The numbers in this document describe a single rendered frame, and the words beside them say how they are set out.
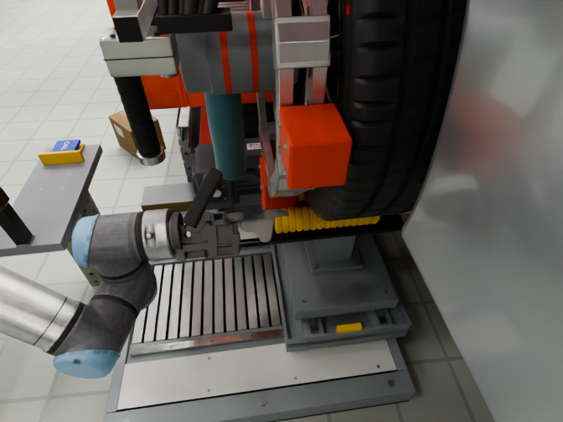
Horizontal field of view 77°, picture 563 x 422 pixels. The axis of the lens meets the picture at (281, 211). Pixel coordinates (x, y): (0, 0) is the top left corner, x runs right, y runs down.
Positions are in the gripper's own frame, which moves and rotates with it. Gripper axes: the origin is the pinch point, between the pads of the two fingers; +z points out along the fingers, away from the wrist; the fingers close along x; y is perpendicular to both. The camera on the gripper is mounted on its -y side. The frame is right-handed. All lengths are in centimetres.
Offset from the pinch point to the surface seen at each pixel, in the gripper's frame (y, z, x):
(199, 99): -39, -18, -52
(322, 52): -18.1, 4.2, 26.0
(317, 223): 3.7, 9.2, -13.5
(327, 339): 38, 13, -33
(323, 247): 11.7, 14.7, -34.9
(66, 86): -100, -122, -190
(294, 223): 3.0, 3.9, -12.8
